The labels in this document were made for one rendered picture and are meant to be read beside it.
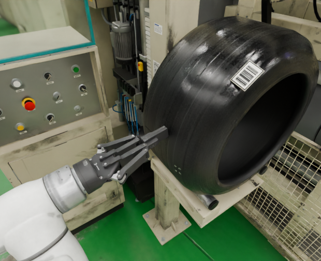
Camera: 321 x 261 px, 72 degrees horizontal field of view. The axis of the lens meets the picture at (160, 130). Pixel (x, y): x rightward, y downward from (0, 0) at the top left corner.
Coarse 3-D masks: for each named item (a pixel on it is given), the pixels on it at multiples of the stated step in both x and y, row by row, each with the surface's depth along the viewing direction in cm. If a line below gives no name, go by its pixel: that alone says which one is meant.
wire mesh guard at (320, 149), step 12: (312, 144) 88; (300, 156) 95; (300, 180) 99; (240, 204) 143; (276, 204) 116; (252, 216) 136; (276, 216) 119; (288, 216) 112; (264, 228) 131; (276, 228) 122; (276, 240) 125; (288, 252) 120
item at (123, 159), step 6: (144, 144) 53; (132, 150) 52; (138, 150) 52; (120, 156) 51; (126, 156) 51; (132, 156) 52; (108, 162) 49; (114, 162) 50; (120, 162) 51; (126, 162) 52; (120, 168) 52
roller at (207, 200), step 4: (200, 196) 79; (204, 196) 78; (208, 196) 78; (212, 196) 78; (204, 200) 78; (208, 200) 77; (212, 200) 77; (216, 200) 77; (204, 204) 79; (208, 204) 77; (212, 204) 76; (216, 204) 78; (208, 208) 77; (212, 208) 78
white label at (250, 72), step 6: (246, 66) 47; (252, 66) 47; (258, 66) 47; (240, 72) 47; (246, 72) 47; (252, 72) 47; (258, 72) 46; (234, 78) 47; (240, 78) 47; (246, 78) 47; (252, 78) 46; (240, 84) 46; (246, 84) 46
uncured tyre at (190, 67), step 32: (192, 32) 60; (224, 32) 55; (256, 32) 52; (288, 32) 53; (160, 64) 62; (192, 64) 54; (224, 64) 49; (256, 64) 48; (288, 64) 51; (160, 96) 59; (192, 96) 51; (224, 96) 48; (256, 96) 50; (288, 96) 83; (192, 128) 51; (224, 128) 50; (256, 128) 94; (288, 128) 79; (160, 160) 72; (192, 160) 55; (224, 160) 93; (256, 160) 88; (224, 192) 74
